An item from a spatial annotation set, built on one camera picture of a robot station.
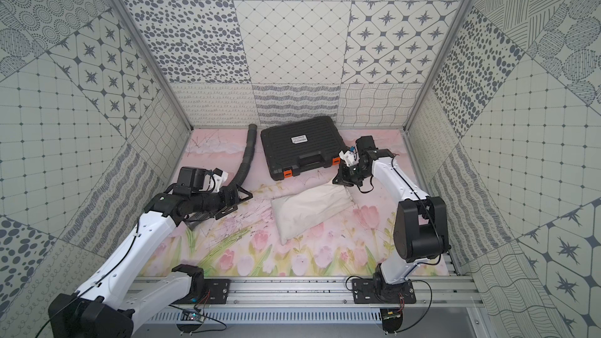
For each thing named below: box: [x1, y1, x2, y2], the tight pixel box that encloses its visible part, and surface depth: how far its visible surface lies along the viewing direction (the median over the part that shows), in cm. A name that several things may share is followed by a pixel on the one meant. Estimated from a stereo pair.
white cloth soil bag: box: [271, 184, 353, 245], surface depth 86 cm
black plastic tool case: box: [260, 115, 349, 180], surface depth 106 cm
